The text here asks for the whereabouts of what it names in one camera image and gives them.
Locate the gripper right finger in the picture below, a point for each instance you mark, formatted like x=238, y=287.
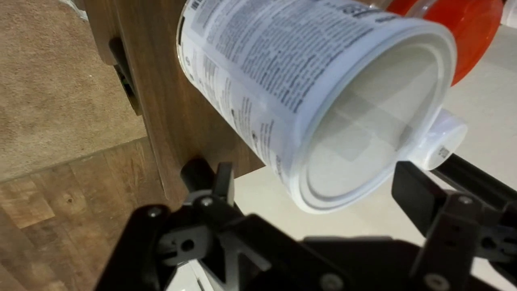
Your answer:
x=448, y=238

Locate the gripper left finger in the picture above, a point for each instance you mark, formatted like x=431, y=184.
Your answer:
x=226, y=230

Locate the small white bottle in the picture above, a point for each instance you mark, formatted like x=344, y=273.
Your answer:
x=442, y=139

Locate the large white labelled container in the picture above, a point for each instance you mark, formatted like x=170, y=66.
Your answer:
x=282, y=68

